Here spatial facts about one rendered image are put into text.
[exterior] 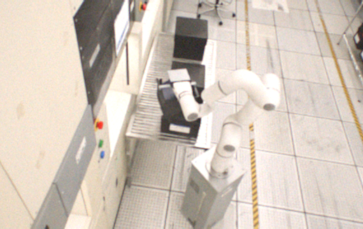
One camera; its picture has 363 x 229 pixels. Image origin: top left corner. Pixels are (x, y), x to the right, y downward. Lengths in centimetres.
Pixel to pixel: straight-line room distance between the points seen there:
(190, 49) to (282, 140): 141
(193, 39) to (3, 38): 210
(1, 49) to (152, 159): 239
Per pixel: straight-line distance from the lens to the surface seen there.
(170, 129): 219
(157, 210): 278
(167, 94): 206
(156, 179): 291
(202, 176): 211
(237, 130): 181
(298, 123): 373
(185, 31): 275
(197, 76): 255
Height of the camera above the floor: 253
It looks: 48 degrees down
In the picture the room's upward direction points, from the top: 10 degrees clockwise
